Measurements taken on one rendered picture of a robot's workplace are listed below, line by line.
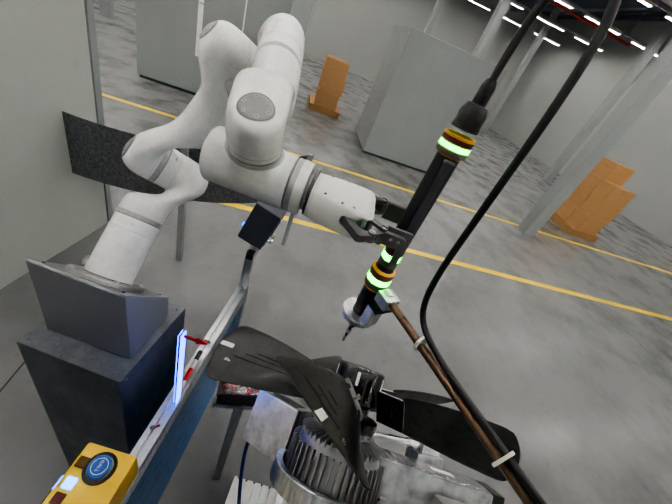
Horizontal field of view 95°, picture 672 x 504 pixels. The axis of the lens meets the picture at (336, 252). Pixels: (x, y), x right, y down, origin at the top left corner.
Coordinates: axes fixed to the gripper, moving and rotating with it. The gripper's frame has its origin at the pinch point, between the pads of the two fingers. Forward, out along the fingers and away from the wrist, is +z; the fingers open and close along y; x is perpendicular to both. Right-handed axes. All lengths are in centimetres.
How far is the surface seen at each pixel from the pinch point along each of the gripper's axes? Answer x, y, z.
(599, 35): 28.2, 7.2, 5.4
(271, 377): -46.1, 3.2, -10.2
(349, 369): -40.4, -1.7, 6.6
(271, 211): -41, -58, -32
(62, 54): -41, -132, -177
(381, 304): -12.7, 4.5, 2.5
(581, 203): -100, -666, 515
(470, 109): 18.6, 1.3, 0.1
